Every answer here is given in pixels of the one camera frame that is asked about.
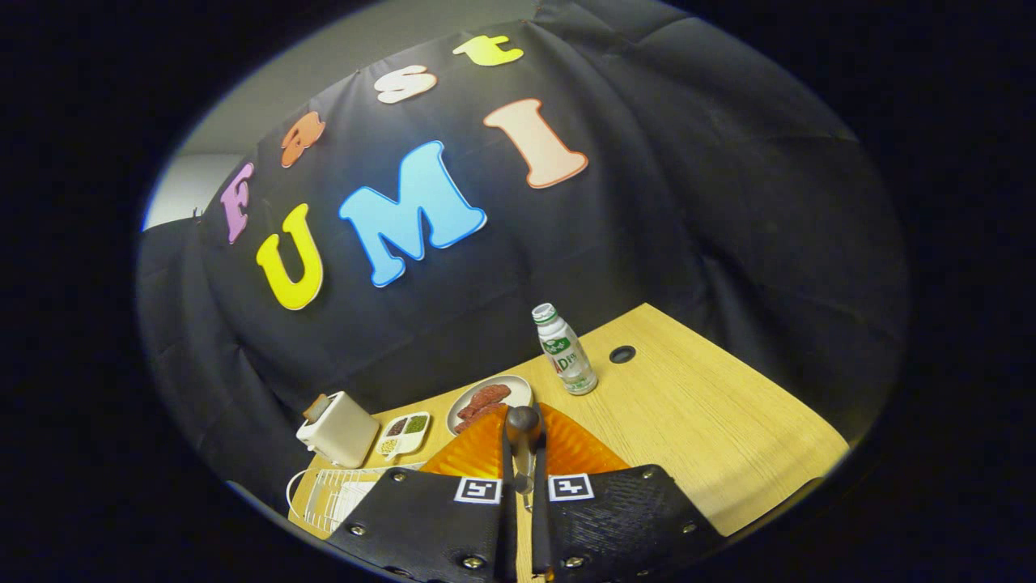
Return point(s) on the black backdrop cloth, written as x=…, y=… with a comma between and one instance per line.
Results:
x=688, y=202

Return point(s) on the white divided condiment dish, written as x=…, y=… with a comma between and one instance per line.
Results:
x=403, y=435

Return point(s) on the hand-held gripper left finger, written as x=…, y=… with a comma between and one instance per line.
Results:
x=429, y=518

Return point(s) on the white plate with meat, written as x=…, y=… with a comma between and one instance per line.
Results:
x=518, y=391

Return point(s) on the small white toaster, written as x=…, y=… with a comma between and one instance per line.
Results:
x=340, y=429

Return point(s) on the white green drink bottle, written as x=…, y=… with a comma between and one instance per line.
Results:
x=566, y=352

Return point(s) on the red meat slices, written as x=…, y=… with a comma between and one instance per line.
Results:
x=484, y=402

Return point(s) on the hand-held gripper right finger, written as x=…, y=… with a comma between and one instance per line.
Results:
x=623, y=518

